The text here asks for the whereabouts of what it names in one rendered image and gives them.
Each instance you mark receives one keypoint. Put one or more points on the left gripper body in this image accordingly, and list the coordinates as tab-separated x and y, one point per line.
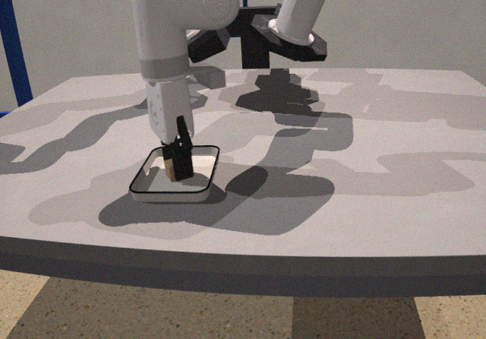
168	98

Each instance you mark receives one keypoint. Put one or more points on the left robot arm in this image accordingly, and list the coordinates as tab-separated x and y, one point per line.
161	26

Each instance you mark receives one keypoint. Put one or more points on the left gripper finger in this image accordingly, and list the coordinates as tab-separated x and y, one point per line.
167	151
182	161

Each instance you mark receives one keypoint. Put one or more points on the brown wooden block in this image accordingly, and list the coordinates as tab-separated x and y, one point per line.
169	170

